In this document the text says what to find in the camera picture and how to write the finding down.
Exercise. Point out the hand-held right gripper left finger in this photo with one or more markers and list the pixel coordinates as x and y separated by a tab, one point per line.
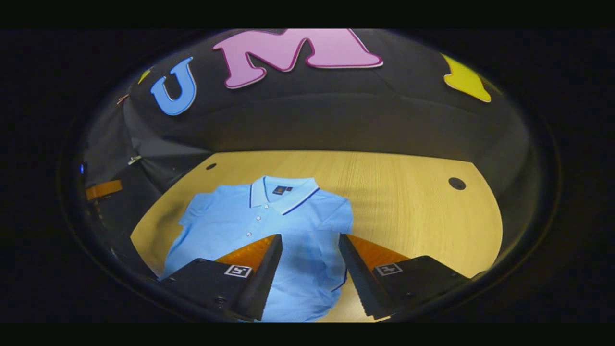
264	283

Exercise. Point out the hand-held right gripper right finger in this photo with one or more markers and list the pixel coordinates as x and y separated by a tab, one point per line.
360	278

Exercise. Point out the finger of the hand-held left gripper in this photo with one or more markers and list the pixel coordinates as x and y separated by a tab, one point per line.
103	190

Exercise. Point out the light blue T-shirt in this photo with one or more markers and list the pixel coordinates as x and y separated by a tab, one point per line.
230	221

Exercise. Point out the small backdrop clip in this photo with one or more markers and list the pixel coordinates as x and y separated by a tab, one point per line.
122	99
134	159

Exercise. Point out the black backdrop cloth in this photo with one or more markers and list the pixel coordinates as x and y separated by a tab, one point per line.
336	115

